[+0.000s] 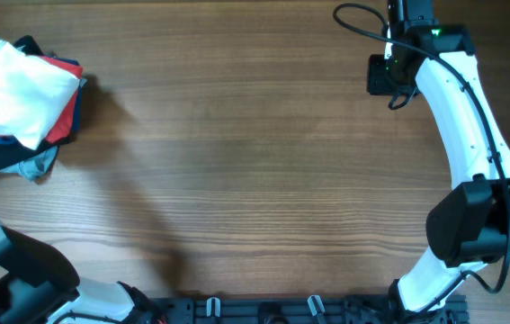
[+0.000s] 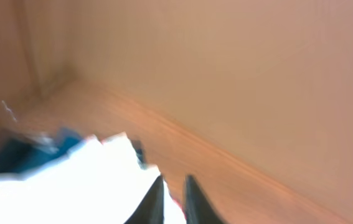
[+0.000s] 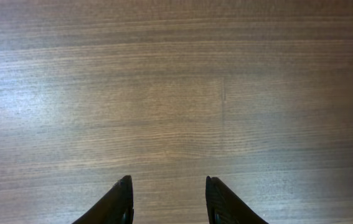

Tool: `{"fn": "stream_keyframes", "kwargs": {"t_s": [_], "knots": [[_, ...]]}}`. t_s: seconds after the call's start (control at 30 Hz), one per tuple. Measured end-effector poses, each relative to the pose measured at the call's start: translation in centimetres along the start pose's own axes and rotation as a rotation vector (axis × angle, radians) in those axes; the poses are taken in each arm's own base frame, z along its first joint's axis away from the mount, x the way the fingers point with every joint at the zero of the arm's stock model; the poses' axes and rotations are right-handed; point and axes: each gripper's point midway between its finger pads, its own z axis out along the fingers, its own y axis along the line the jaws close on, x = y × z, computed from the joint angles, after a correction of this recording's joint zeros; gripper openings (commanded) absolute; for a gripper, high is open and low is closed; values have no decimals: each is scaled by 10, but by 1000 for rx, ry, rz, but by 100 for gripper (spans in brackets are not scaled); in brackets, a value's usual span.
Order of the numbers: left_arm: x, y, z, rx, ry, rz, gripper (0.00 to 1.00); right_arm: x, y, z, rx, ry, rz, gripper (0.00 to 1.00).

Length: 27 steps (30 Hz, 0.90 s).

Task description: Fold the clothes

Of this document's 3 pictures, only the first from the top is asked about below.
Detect white t-shirt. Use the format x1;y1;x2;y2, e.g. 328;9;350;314
0;39;80;149

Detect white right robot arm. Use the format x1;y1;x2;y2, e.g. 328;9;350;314
369;22;510;321

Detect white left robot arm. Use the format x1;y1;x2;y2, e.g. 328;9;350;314
0;221;166;323

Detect grey folded garment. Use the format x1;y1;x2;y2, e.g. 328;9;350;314
0;147;59;182

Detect black folded garment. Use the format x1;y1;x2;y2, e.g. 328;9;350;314
0;89;82;169

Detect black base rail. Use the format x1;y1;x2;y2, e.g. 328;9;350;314
150;294;470;324

